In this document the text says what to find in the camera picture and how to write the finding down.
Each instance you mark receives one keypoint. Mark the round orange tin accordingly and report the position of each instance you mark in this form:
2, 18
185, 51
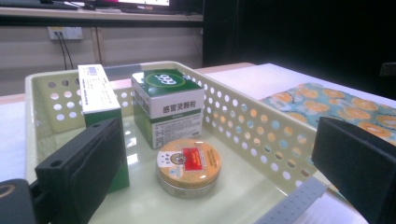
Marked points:
186, 161

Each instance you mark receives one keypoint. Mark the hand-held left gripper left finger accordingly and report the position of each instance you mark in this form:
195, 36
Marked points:
84, 168

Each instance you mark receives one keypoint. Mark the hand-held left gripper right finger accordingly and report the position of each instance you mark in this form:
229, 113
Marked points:
358, 161

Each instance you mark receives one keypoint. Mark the black curtain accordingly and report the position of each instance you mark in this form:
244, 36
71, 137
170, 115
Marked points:
295, 31

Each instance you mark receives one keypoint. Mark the black keyboard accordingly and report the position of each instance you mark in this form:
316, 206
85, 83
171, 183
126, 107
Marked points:
31, 4

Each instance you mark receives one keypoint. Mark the white wall socket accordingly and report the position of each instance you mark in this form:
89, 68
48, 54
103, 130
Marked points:
73, 32

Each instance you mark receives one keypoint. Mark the tall green white medicine box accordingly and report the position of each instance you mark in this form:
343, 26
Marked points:
96, 90

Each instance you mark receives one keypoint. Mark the orange slice print cloth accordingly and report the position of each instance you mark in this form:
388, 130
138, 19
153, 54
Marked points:
314, 102

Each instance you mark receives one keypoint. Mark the wooden desk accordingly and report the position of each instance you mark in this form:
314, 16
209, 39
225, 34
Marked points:
109, 15

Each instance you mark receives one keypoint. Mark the pale green perforated plastic basket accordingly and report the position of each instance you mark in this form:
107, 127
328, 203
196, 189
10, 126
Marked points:
239, 196

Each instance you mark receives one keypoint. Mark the square green white medicine box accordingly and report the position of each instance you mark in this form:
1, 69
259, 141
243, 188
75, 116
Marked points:
174, 109

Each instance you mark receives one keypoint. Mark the grey tape strip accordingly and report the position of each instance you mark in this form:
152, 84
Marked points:
121, 72
292, 202

